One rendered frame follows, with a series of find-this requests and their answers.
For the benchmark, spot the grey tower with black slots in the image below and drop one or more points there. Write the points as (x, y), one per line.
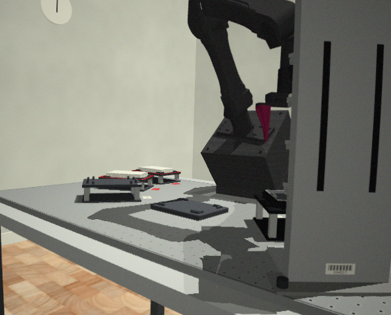
(344, 223)

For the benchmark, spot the black cylinder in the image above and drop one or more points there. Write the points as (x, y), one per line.
(282, 282)

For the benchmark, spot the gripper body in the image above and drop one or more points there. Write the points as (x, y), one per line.
(271, 99)

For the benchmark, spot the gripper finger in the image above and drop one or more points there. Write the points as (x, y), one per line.
(263, 112)

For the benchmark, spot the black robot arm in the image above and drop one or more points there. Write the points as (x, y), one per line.
(271, 20)

